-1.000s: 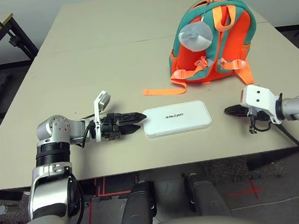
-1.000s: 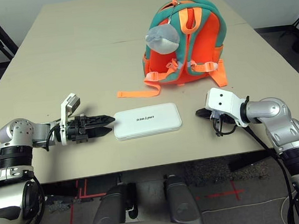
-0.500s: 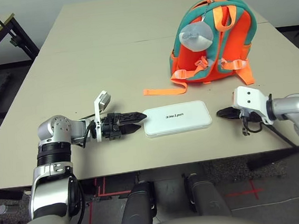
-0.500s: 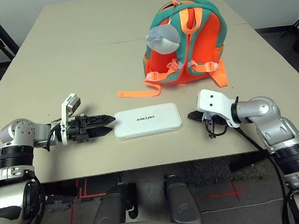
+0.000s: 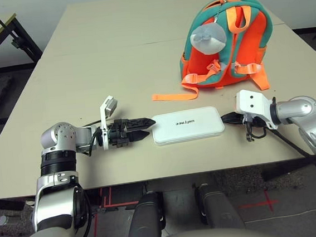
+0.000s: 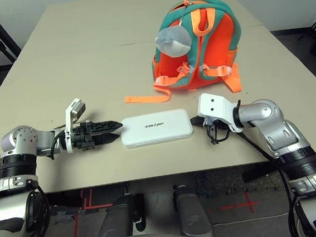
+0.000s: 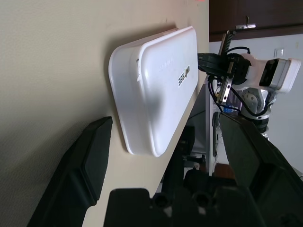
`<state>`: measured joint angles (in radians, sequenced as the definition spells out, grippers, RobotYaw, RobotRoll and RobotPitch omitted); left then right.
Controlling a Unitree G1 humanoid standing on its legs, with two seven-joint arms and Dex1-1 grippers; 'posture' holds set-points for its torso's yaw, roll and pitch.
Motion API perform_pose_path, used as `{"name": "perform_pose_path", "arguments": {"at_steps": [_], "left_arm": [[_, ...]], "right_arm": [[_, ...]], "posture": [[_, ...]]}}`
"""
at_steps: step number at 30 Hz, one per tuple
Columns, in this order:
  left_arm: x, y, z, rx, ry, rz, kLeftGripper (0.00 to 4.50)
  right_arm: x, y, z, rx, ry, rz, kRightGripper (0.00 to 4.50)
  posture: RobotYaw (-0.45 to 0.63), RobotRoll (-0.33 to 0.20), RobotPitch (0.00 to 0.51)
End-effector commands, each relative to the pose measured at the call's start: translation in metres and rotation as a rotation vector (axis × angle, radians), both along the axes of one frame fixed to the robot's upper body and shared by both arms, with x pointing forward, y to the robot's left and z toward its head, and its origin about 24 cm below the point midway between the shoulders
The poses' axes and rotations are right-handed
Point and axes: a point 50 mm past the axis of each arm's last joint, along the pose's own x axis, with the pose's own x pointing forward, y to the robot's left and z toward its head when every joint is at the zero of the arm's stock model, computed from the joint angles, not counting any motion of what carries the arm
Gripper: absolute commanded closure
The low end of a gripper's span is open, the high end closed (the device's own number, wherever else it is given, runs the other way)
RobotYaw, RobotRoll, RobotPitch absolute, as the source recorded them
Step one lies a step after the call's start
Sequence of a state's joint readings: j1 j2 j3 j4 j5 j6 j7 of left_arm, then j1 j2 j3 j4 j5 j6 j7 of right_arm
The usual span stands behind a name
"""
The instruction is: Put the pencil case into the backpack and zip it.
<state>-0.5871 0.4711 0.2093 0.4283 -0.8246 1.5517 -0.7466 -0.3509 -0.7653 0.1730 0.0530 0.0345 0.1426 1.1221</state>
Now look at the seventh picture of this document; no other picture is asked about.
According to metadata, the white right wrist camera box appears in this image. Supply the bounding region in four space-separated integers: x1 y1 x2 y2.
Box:
233 53 302 94

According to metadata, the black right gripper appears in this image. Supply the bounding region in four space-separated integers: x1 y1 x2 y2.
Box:
197 29 252 105

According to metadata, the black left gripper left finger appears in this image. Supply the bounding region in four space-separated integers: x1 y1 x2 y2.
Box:
27 116 113 227

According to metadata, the white unitree pencil case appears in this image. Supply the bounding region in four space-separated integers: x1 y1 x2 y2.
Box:
108 26 198 158

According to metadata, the metal cabinet hook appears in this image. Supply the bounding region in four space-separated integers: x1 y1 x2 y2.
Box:
235 16 257 30

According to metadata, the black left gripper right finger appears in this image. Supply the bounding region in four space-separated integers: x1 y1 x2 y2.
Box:
219 112 303 227

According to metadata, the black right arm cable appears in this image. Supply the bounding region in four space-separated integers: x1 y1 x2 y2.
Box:
207 46 277 119

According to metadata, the brown wooden cabinet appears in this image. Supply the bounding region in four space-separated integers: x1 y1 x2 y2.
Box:
209 0 303 43

